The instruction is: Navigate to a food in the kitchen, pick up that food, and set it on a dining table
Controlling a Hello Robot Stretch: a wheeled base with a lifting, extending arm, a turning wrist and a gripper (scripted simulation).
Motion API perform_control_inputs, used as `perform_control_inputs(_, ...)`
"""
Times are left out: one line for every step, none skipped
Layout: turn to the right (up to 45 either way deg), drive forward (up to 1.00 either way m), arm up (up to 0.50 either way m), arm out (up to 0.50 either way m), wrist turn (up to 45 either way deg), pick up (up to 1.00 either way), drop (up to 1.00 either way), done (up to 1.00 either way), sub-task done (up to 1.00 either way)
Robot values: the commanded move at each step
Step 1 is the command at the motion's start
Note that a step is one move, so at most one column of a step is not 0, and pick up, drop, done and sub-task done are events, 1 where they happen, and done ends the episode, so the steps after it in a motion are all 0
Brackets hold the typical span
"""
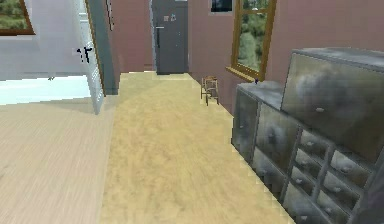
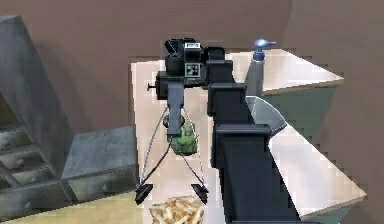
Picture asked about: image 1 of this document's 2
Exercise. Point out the small wooden chair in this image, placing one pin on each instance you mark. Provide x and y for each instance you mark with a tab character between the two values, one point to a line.
210	89

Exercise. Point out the small blue object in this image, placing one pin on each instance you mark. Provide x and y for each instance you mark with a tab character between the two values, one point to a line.
256	80

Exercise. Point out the dark grey fridge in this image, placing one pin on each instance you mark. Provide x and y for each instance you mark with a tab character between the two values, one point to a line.
171	36

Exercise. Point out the wooden framed window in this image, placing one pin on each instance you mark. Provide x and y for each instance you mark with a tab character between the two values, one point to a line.
253	36

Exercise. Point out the white room door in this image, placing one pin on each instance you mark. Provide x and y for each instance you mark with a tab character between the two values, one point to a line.
89	56

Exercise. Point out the grey metal drawer cabinet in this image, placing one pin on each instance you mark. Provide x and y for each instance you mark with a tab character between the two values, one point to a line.
320	133

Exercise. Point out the brown framed window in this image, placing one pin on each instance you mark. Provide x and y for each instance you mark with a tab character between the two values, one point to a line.
13	16

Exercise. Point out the dark framed wall picture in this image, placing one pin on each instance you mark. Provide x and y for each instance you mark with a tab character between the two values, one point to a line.
221	5

